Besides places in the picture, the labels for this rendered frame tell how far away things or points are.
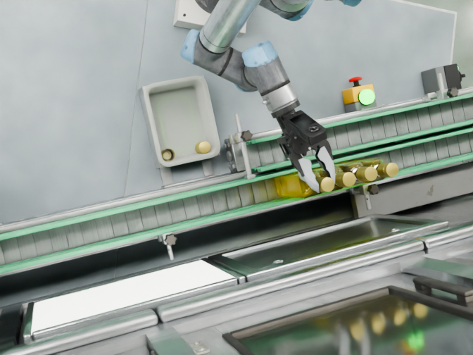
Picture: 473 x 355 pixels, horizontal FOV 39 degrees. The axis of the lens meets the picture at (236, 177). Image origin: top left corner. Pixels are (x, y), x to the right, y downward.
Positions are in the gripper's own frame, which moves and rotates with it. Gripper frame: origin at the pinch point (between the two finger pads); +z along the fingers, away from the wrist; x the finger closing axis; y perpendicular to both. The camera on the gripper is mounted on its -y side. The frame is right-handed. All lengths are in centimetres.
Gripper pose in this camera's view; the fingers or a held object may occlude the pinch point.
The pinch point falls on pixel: (325, 183)
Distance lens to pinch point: 154.5
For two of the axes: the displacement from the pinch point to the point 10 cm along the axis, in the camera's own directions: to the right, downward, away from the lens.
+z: 4.5, 8.9, 1.2
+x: -8.5, 4.6, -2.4
